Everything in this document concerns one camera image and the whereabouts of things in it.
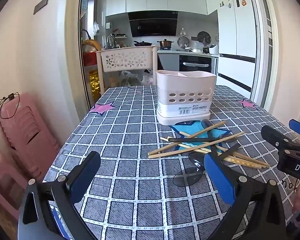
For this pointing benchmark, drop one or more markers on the steel pot on stove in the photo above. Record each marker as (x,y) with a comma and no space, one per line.
(165,44)

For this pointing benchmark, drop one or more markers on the white plastic container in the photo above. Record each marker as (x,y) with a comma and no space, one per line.
(197,47)

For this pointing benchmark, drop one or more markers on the white rice cooker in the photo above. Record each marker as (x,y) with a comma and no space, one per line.
(213,49)

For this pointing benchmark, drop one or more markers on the grey checked star tablecloth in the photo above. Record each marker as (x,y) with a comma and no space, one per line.
(130,135)

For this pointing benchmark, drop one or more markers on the black built-in oven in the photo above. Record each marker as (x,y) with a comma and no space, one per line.
(195,60)

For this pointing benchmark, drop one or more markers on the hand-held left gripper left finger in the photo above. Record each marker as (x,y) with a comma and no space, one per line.
(85,177)

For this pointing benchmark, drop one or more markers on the plastic bags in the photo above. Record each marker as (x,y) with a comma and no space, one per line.
(148,78)

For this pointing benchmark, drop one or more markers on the beige plastic utensil holder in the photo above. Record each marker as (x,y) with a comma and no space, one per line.
(185,110)

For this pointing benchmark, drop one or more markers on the gold foil bag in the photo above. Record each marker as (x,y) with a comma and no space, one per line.
(94,80)

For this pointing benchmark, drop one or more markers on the stack of pink plastic stools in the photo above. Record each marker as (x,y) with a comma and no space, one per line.
(27,135)

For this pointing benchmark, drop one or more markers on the beige floral plastic rack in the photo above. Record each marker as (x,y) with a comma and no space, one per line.
(127,58)

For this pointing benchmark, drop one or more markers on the dark wall switch panel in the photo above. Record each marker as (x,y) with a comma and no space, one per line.
(41,5)

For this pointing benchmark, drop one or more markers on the black wok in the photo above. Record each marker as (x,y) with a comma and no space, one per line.
(142,43)

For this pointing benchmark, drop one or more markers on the patterned wooden chopstick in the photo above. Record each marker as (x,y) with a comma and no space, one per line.
(240,161)

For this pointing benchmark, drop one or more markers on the hanging clear plastic bag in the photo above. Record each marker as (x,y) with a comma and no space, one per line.
(96,27)

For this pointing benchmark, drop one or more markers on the single pink plastic stool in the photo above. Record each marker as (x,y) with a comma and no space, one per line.
(2,165)

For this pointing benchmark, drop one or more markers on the person's right hand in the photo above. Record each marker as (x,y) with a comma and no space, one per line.
(299,200)

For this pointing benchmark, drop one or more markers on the golden metal basin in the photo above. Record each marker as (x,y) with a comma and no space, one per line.
(90,45)

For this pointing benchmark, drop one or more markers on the black range hood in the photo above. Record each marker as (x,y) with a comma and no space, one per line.
(152,26)

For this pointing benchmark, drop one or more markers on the red plastic basin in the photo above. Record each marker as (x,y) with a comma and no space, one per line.
(90,58)

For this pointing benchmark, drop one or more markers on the round dark steaming rack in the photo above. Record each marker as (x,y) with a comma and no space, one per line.
(204,37)

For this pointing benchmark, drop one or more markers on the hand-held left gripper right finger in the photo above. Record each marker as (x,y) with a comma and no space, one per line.
(218,180)

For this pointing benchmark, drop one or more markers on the white refrigerator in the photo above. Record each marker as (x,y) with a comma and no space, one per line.
(240,30)

